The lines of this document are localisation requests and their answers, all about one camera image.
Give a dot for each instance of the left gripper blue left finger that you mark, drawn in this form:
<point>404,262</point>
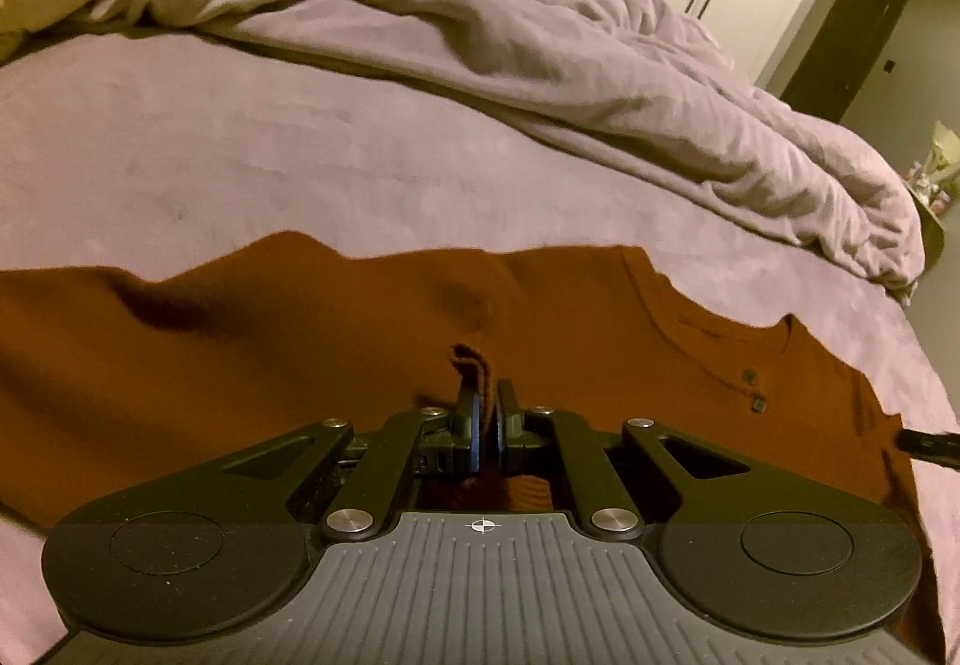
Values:
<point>467,422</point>

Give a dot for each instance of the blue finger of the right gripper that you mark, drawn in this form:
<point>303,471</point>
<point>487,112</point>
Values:
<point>941,449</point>

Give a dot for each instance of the small side table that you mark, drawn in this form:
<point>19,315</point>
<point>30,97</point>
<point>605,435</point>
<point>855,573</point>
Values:
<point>933,231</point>

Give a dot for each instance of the brown knit cardigan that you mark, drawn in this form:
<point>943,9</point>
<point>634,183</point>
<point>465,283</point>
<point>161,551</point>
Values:
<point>109,381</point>

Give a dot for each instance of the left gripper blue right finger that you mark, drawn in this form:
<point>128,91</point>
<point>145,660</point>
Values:
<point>508,419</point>

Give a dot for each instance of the purple bed sheet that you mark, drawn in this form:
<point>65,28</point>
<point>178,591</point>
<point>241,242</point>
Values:
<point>155,152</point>

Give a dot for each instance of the purple crumpled duvet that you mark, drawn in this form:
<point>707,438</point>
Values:
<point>632,84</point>

